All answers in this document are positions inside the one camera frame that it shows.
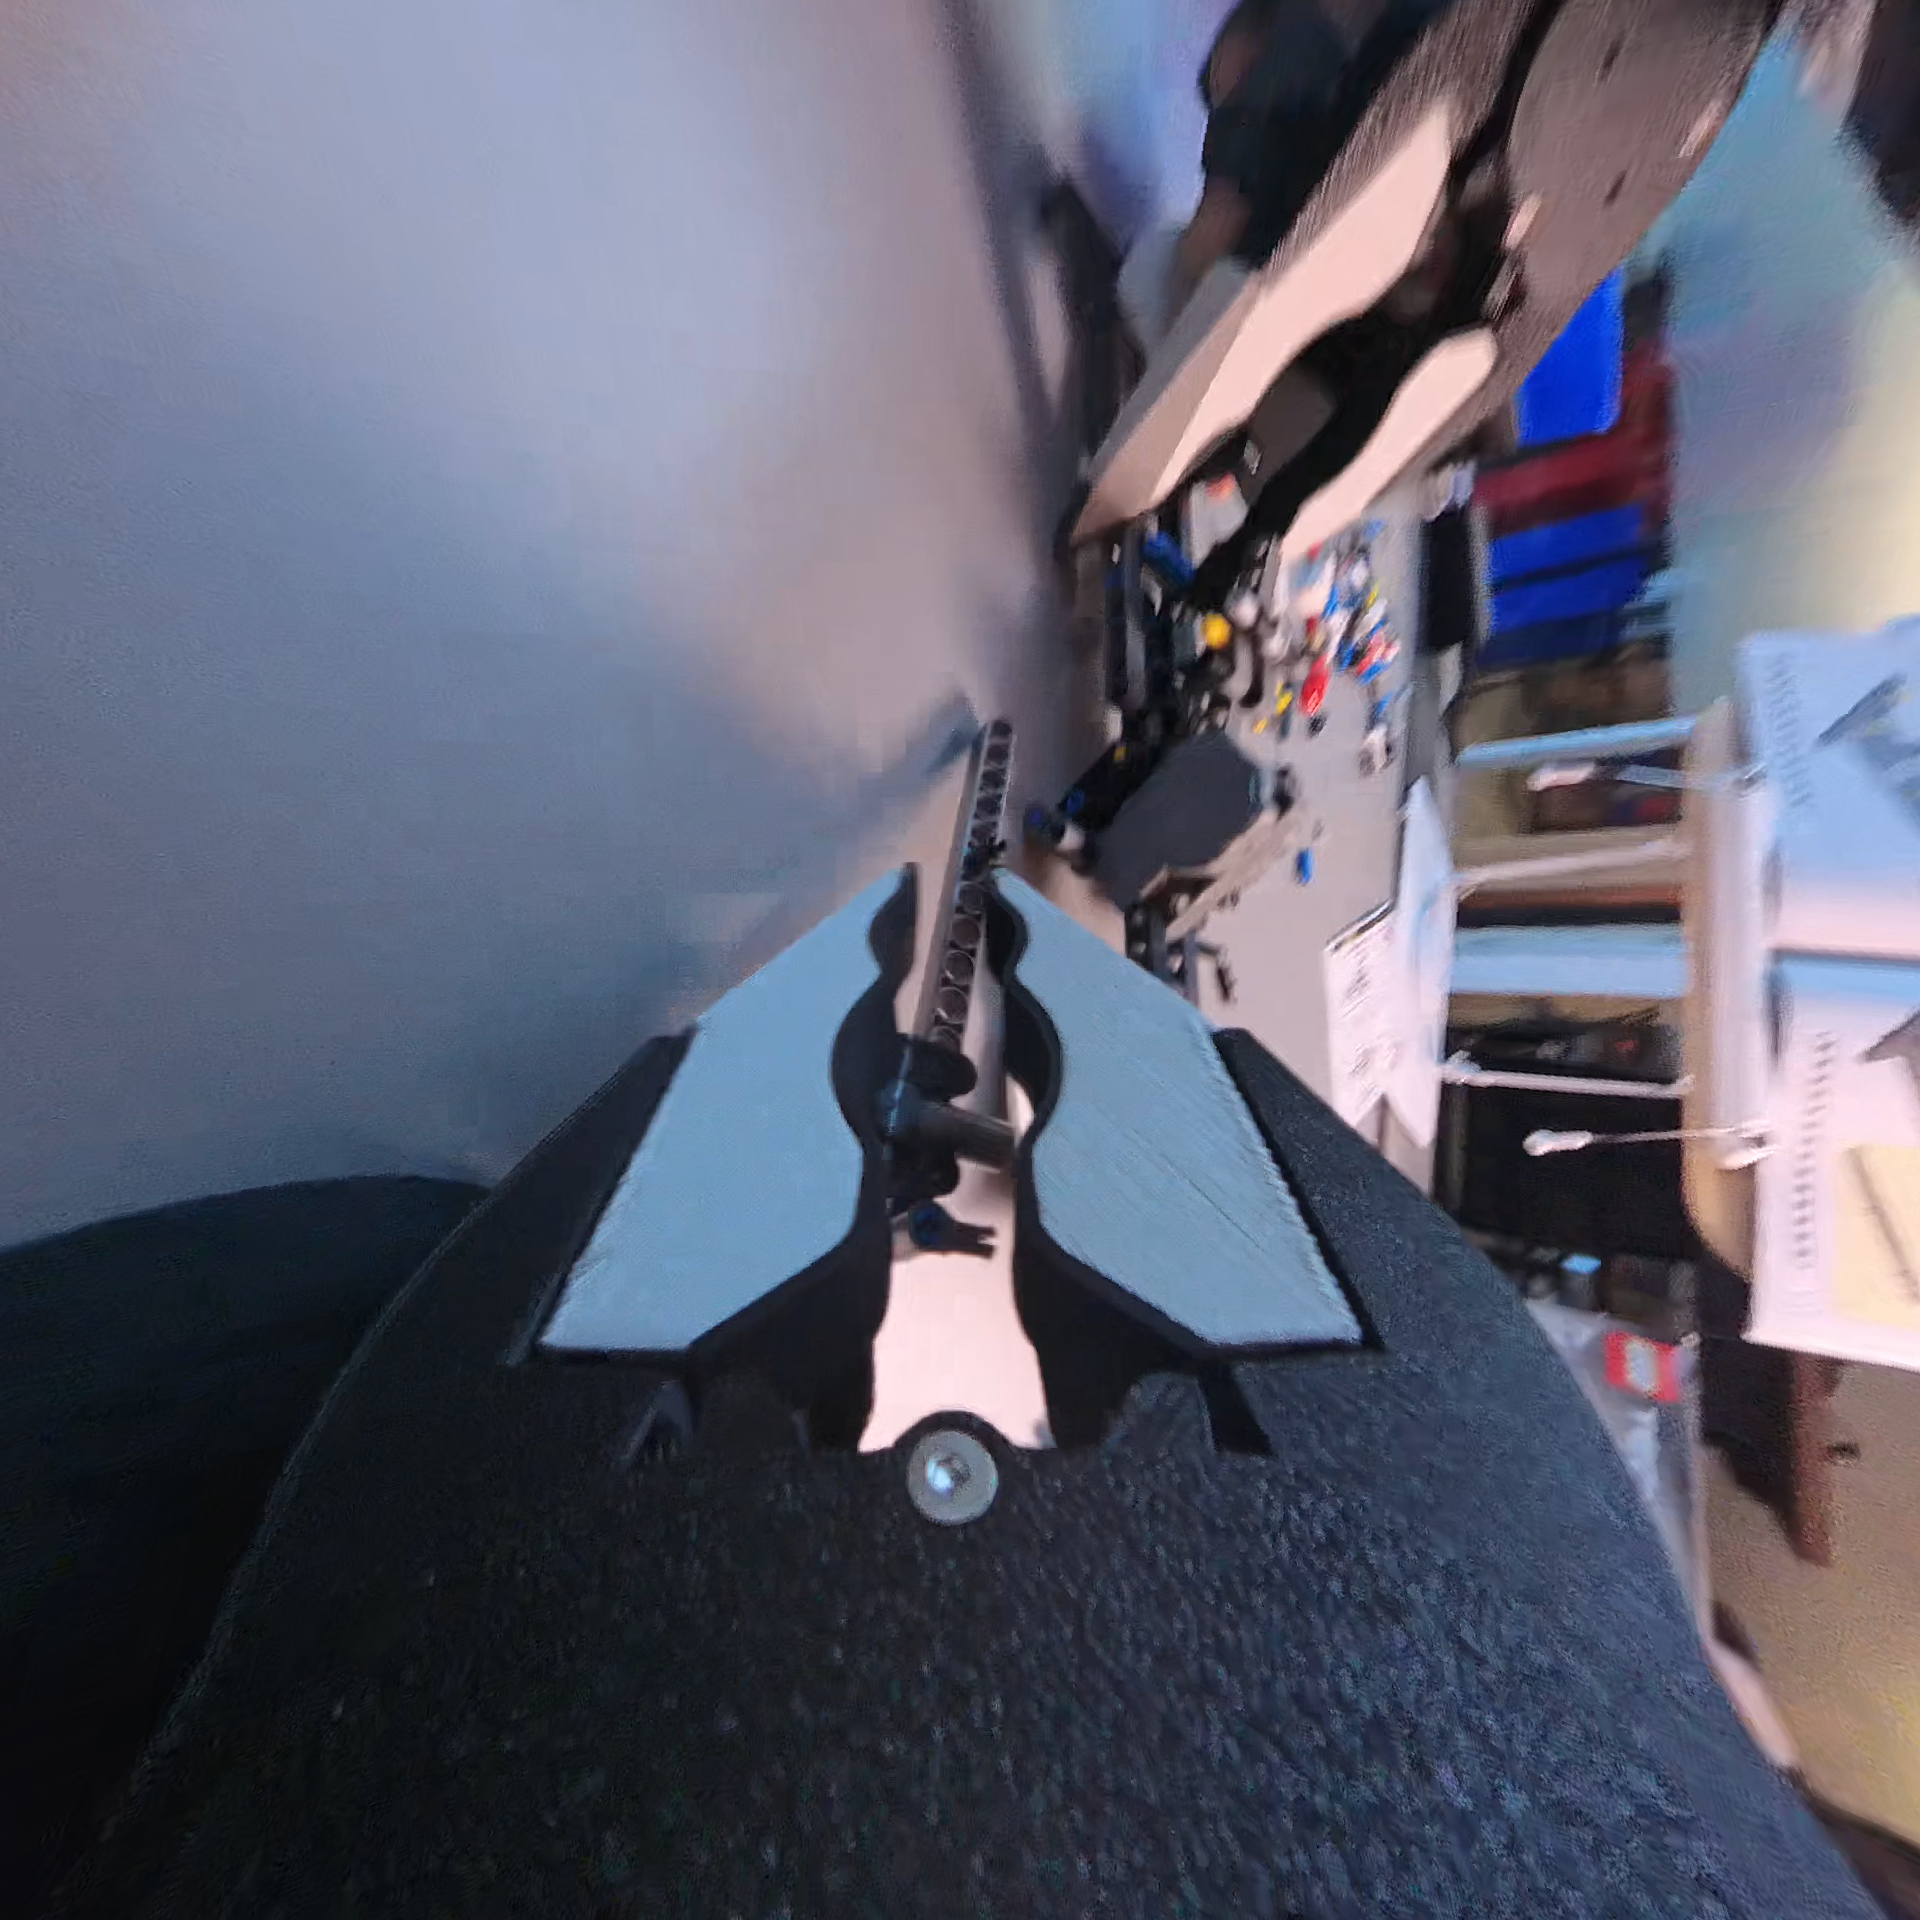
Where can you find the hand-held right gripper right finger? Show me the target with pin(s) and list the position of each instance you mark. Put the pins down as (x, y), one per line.
(1185, 1201)

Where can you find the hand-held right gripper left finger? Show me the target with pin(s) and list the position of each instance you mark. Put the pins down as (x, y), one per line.
(721, 1185)

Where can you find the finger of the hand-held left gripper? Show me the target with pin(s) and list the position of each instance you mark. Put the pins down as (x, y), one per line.
(1425, 411)
(1349, 225)

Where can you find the grey toy brick beam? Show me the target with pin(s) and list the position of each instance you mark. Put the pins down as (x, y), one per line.
(967, 900)

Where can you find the toy brick vehicle chassis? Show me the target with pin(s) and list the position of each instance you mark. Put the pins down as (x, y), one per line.
(1193, 819)

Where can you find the grey desk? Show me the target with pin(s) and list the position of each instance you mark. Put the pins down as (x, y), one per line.
(376, 600)

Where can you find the stack of blue red bins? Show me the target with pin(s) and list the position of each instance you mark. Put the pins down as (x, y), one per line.
(1575, 570)

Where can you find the pile of small toy bricks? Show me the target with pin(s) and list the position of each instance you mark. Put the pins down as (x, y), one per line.
(1336, 660)

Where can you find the white printed sticker sheet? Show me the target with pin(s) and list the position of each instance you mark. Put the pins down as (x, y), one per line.
(1363, 1004)

